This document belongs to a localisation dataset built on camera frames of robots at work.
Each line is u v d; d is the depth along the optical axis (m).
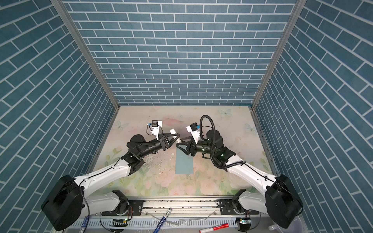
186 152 0.66
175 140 0.69
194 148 0.65
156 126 0.67
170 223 0.70
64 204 0.40
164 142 0.65
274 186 0.43
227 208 0.73
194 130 0.65
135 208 0.74
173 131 0.70
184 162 0.91
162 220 0.69
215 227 0.68
